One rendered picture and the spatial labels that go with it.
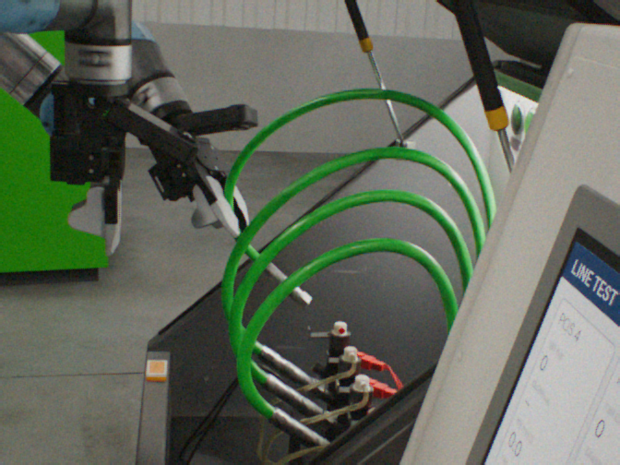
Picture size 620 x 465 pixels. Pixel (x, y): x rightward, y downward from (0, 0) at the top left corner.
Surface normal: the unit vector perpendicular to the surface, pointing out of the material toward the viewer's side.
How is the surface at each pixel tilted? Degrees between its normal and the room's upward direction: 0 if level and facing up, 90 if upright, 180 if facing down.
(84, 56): 90
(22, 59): 71
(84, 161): 90
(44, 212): 90
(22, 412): 0
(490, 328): 76
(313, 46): 90
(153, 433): 0
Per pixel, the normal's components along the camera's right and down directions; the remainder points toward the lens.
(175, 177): -0.44, 0.00
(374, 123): 0.22, 0.30
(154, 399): 0.07, -0.95
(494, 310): -0.94, -0.25
